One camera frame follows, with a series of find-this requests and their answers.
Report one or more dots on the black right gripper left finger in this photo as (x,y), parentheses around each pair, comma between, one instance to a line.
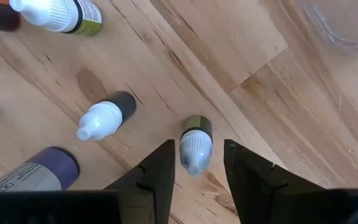
(154,186)

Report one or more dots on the clear plastic bin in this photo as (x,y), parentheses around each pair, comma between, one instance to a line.
(346,25)

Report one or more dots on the small olive-label dropper bottle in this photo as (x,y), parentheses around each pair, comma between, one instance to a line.
(196,146)

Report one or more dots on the small dark dropper bottle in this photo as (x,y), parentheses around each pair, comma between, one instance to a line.
(54,15)

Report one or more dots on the large purple food coloring bottle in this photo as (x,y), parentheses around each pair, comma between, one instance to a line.
(42,174)

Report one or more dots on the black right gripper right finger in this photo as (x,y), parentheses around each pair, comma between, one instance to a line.
(253,186)

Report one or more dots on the small maroon dropper bottle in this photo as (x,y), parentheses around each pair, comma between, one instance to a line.
(104,118)

